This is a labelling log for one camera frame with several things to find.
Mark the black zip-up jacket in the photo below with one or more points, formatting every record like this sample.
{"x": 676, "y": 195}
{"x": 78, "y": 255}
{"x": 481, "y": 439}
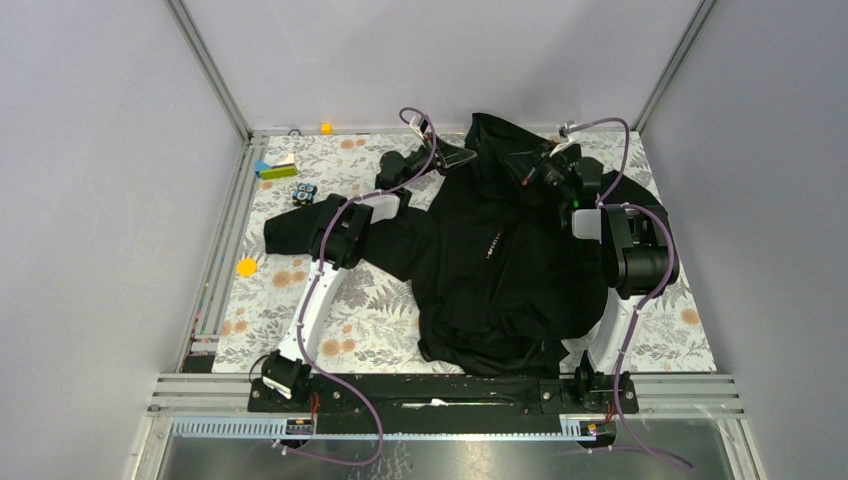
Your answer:
{"x": 499, "y": 284}

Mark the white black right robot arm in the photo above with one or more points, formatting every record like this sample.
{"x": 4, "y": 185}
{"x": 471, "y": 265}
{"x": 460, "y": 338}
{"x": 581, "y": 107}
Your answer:
{"x": 637, "y": 261}

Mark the aluminium corner frame post left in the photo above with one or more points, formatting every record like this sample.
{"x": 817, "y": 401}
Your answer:
{"x": 194, "y": 39}

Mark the aluminium corner frame post right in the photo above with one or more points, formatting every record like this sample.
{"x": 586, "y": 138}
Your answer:
{"x": 691, "y": 33}

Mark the yellow round disc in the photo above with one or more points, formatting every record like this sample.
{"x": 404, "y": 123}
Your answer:
{"x": 246, "y": 267}

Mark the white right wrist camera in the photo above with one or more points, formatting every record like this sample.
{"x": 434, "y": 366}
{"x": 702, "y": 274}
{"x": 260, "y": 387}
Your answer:
{"x": 568, "y": 135}

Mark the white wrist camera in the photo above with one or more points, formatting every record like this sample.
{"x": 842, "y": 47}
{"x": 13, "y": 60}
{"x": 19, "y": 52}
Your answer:
{"x": 421, "y": 127}
{"x": 568, "y": 135}

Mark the green purple toy block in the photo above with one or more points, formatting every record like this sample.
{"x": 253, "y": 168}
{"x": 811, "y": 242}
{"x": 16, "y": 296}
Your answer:
{"x": 284, "y": 168}

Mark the aluminium front rail frame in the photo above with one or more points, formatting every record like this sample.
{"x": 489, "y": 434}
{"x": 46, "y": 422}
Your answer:
{"x": 216, "y": 405}

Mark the aluminium corner frame post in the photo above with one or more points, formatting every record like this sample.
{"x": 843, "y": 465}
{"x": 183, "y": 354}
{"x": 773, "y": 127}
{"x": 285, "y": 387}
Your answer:
{"x": 194, "y": 39}
{"x": 691, "y": 33}

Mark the small black blue toy car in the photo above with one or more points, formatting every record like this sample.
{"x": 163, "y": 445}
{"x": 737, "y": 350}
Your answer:
{"x": 304, "y": 194}

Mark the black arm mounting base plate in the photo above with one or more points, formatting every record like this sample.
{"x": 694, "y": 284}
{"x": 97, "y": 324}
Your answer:
{"x": 424, "y": 404}

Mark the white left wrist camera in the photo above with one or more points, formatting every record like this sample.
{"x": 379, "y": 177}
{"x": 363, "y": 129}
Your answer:
{"x": 421, "y": 127}

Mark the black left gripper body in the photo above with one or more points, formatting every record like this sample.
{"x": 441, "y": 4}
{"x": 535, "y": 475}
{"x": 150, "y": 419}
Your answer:
{"x": 417, "y": 161}

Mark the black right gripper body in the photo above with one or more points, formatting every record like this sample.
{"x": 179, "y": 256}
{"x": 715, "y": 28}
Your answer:
{"x": 555, "y": 174}

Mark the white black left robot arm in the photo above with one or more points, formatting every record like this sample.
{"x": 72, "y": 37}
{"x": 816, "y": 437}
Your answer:
{"x": 336, "y": 245}

